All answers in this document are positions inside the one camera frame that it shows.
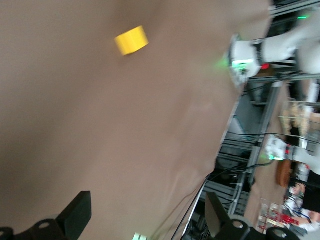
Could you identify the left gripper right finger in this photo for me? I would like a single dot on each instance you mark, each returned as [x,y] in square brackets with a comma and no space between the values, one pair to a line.
[216,220]

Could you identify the small red connector cap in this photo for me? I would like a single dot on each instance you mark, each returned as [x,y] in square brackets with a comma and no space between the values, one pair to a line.
[265,66]

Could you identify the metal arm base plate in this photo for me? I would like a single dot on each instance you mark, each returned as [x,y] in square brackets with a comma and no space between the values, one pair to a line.
[236,80]
[140,236]

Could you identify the yellow wooden block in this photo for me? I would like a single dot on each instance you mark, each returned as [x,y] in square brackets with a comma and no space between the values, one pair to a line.
[131,41]

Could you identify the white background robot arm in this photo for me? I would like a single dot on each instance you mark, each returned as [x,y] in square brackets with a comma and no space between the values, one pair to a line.
[275,147]

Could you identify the brown table cover sheet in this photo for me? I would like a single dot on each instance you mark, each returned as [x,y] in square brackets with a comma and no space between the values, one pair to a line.
[100,125]

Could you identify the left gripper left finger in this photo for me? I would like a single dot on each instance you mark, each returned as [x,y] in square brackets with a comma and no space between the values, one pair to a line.
[75,215]

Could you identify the grey aluminium frame post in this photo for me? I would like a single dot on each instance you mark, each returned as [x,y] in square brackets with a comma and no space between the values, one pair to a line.
[267,112]

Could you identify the brown wicker basket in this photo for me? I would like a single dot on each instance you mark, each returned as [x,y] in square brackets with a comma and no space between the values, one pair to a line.
[283,173]

